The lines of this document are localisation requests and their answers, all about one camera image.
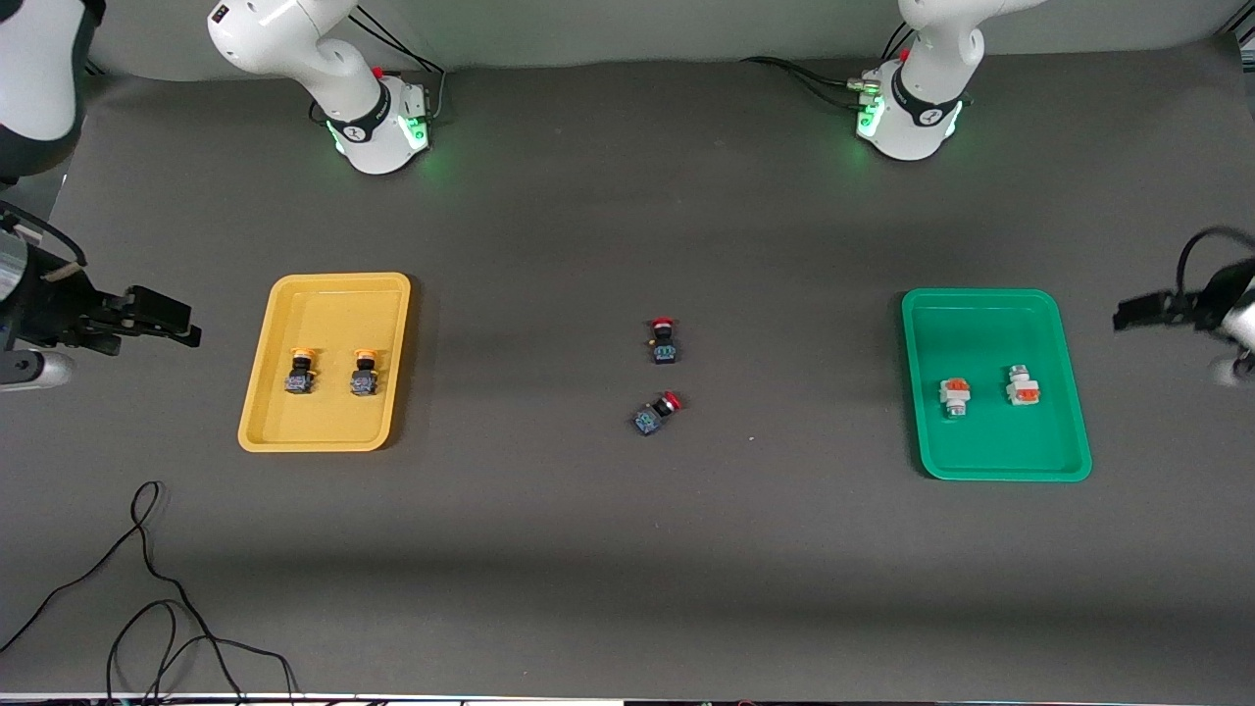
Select black right arm base cables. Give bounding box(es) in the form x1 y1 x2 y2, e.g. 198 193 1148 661
365 5 448 124

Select black arm base cables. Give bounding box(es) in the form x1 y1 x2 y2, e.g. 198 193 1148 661
738 20 918 114
365 5 448 124

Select yellow plastic tray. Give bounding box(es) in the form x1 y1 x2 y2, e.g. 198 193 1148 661
237 273 412 453

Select green plastic tray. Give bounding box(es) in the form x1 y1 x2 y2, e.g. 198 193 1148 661
901 287 1093 482

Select thin black loose cable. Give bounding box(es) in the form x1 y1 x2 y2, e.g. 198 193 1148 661
0 480 297 706

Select black arm strapped cable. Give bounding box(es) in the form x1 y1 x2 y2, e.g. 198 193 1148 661
1175 227 1255 295
0 201 89 287

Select black left arm base cables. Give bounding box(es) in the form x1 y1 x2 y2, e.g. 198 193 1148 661
738 20 918 114

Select black right arm strapped cable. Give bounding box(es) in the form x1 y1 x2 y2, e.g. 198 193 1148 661
0 201 89 287

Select black left arm strapped cable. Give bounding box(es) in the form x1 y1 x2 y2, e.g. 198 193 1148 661
1175 227 1255 295

